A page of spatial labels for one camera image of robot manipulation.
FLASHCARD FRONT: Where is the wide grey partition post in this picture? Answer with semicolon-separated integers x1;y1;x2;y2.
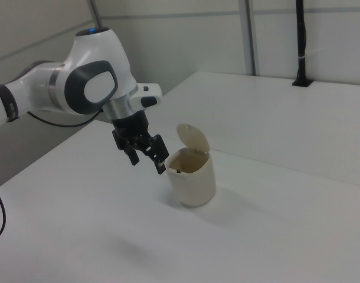
238;0;261;76

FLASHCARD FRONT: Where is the small white lidded bin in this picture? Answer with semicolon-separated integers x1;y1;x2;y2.
166;123;217;208

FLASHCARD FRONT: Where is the thin grey partition post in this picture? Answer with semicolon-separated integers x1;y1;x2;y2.
86;0;103;29

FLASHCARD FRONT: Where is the black pole with base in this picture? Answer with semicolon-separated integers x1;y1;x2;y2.
292;0;313;88

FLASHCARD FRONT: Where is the grey horizontal partition rail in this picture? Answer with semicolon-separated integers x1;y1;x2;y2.
99;8;360;20

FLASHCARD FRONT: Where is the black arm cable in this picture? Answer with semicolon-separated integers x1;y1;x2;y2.
27;109;106;129

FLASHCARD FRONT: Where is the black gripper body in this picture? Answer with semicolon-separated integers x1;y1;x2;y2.
111;109;152;150

